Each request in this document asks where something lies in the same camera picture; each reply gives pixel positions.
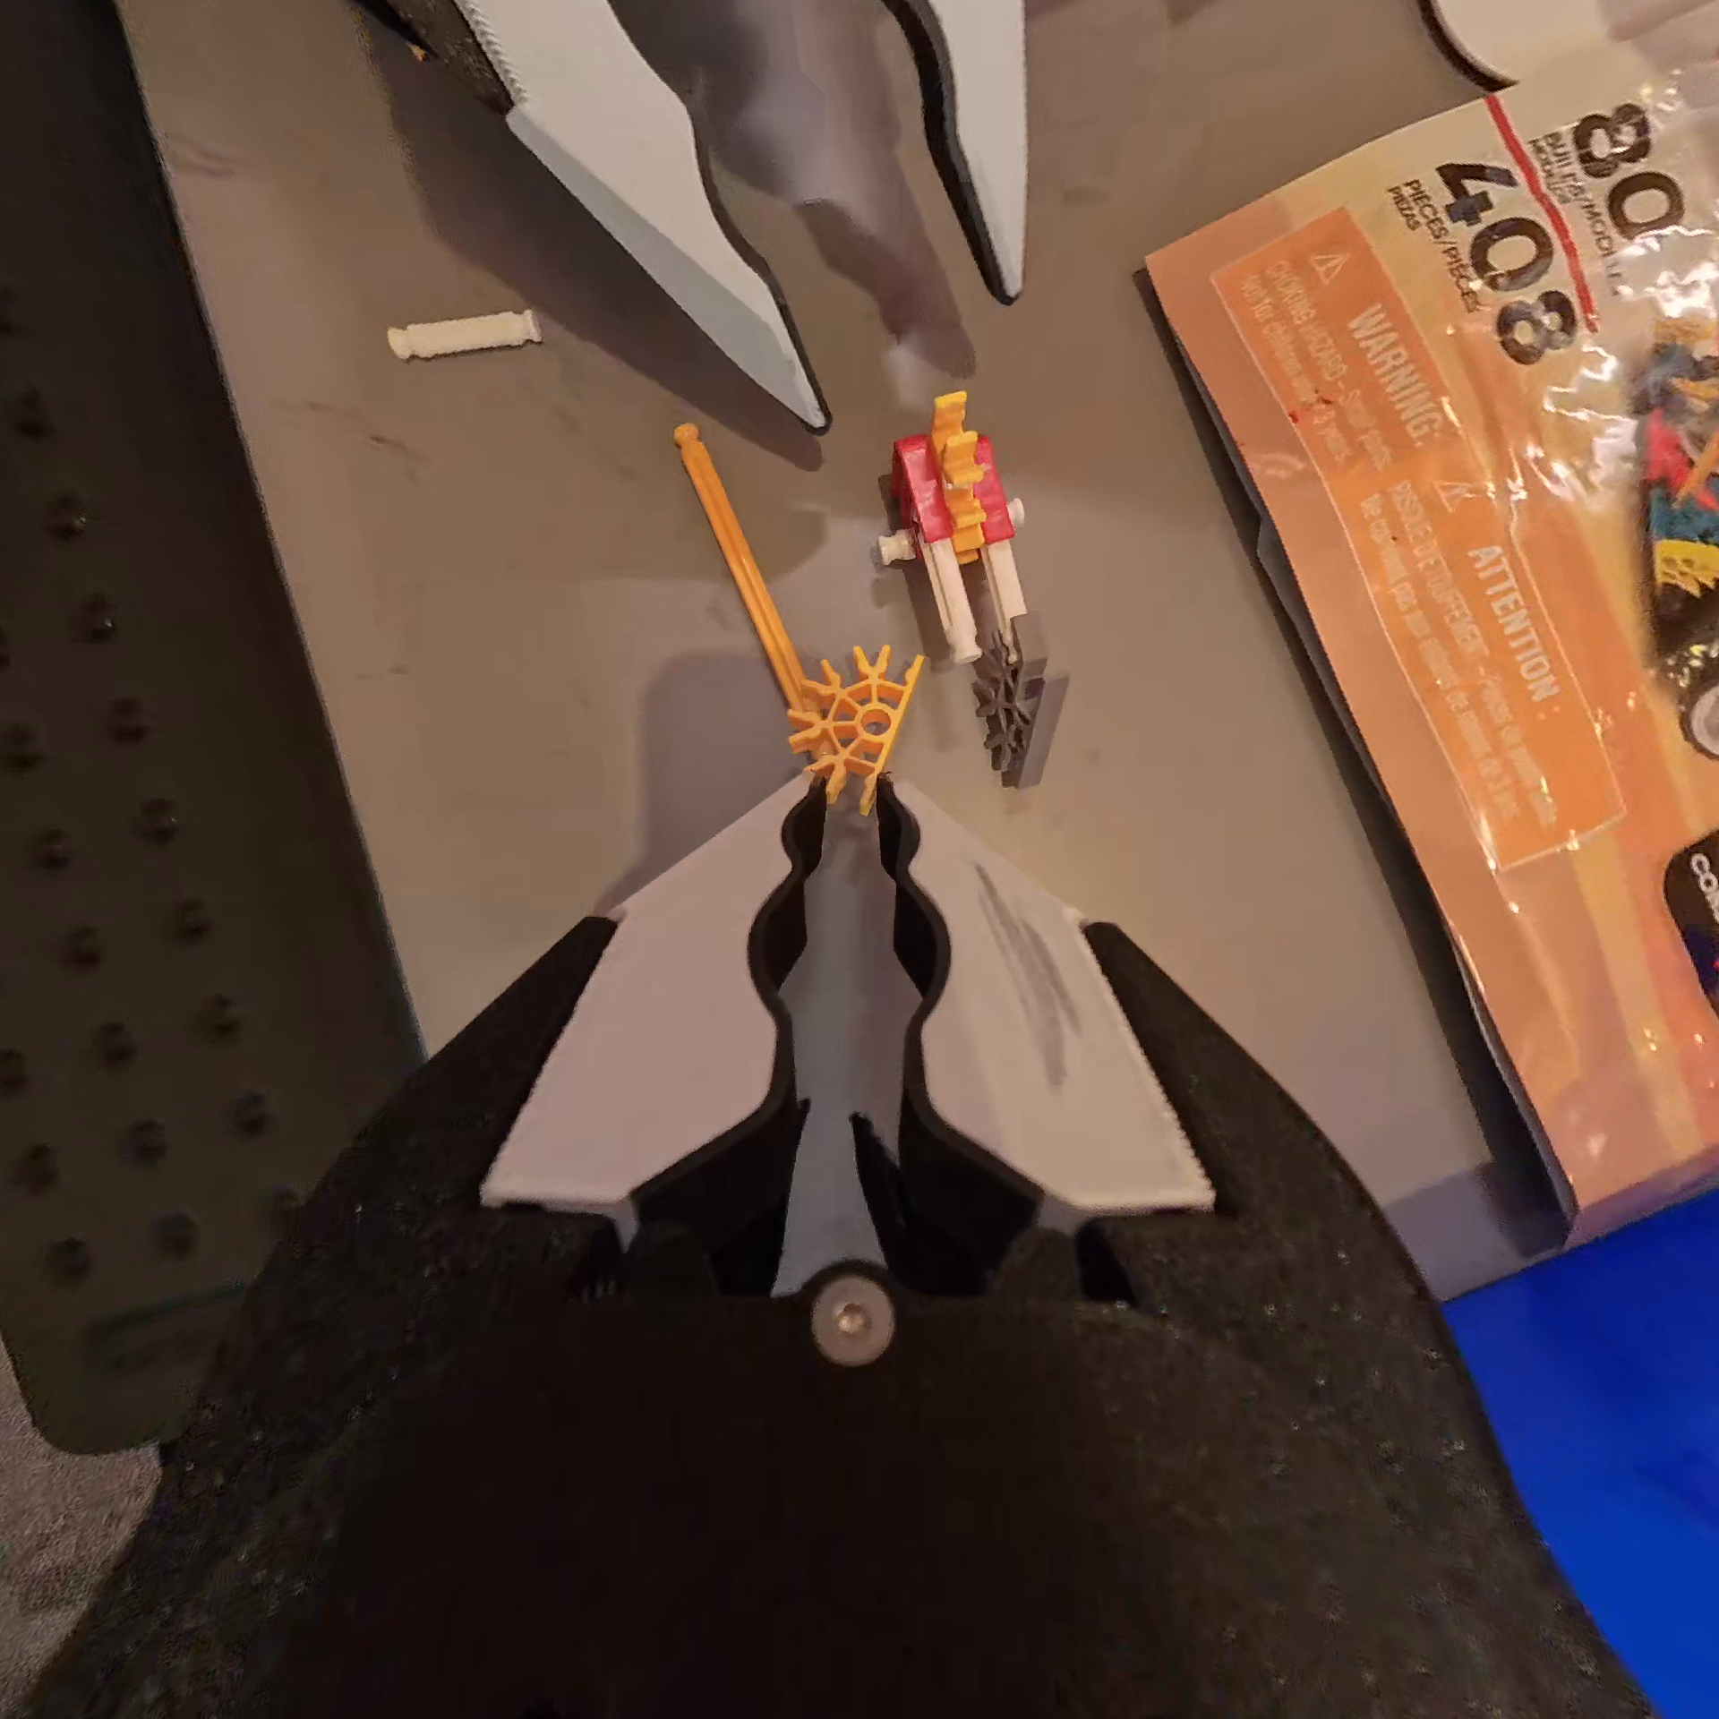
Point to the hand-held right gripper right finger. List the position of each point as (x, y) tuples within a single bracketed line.
[(1061, 1060)]

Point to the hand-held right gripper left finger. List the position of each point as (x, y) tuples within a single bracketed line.
[(646, 1060)]

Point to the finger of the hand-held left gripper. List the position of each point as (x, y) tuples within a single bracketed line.
[(605, 134), (986, 107)]

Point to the grey snowflake connector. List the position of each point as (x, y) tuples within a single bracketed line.
[(1008, 712)]

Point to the red and yellow connector cluster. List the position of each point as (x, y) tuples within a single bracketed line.
[(960, 470)]

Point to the yellow half-round connector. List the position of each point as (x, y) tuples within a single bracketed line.
[(839, 712)]

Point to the long yellow toy rod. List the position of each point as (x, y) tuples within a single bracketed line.
[(740, 552)]

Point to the short white toy rod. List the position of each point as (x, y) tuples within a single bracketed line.
[(463, 337)]

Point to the dark dotted surface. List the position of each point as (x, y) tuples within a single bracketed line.
[(163, 808)]

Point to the colourful construction toy bag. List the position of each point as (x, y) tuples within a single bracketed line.
[(1411, 605)]

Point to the blue plastic bin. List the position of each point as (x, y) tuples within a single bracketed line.
[(1584, 1479)]

